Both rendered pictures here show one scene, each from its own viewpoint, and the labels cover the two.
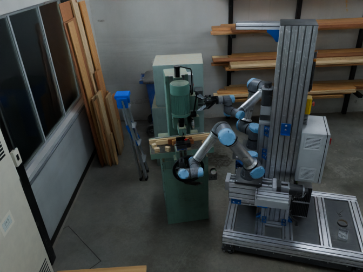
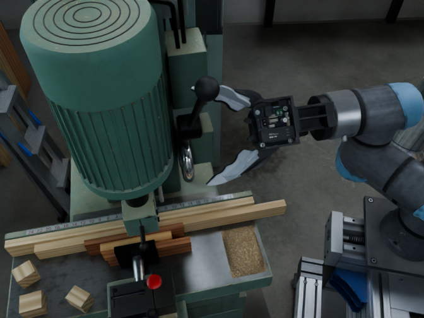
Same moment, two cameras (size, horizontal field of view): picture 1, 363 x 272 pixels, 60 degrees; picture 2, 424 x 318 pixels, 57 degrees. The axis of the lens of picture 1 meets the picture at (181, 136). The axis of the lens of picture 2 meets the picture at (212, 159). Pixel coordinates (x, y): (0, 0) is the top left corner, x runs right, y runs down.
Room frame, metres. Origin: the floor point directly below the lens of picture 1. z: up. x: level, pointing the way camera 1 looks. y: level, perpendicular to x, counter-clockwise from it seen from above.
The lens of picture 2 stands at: (2.18, -0.13, 1.78)
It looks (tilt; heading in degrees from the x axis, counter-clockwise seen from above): 51 degrees down; 355
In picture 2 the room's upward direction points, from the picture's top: straight up
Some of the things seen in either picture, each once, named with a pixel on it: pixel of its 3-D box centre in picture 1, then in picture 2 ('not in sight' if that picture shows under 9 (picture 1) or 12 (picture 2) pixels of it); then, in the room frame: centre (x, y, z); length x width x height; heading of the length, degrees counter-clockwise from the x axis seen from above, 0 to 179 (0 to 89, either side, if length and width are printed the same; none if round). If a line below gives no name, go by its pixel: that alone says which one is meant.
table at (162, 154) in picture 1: (181, 150); (144, 283); (2.54, 0.00, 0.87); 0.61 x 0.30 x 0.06; 97
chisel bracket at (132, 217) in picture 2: (181, 129); (140, 201); (2.67, -0.01, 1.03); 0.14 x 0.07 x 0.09; 7
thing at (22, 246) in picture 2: (179, 138); (135, 225); (2.67, 0.02, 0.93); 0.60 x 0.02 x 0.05; 97
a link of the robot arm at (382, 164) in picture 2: (229, 110); (369, 155); (2.59, -0.45, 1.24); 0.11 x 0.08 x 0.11; 35
